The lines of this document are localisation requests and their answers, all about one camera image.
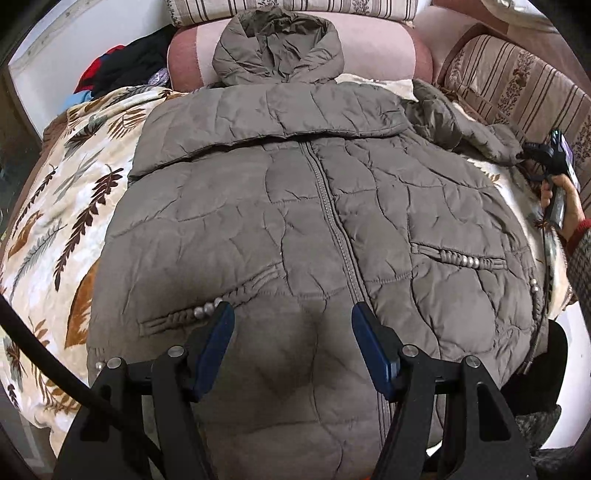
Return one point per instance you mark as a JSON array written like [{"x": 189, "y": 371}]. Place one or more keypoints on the striped floral cushion right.
[{"x": 503, "y": 83}]

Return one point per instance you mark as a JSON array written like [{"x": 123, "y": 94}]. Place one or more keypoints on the grey-brown quilted hooded jacket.
[{"x": 293, "y": 202}]

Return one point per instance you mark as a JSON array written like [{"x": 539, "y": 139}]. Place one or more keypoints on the pink bolster pillow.
[{"x": 272, "y": 45}]

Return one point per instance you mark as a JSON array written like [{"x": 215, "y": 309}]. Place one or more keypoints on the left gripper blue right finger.
[{"x": 380, "y": 347}]

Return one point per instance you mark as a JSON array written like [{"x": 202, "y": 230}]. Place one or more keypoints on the person's right hand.
[{"x": 573, "y": 213}]

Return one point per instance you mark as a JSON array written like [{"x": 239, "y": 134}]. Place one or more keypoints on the pile of dark clothes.
[{"x": 141, "y": 62}]

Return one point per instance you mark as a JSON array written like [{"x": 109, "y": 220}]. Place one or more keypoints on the cream leaf-print fleece blanket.
[{"x": 50, "y": 253}]

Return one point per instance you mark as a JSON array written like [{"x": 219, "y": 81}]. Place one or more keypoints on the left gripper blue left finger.
[{"x": 206, "y": 348}]

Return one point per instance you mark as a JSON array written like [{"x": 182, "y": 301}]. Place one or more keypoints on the striped floral pillow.
[{"x": 194, "y": 12}]

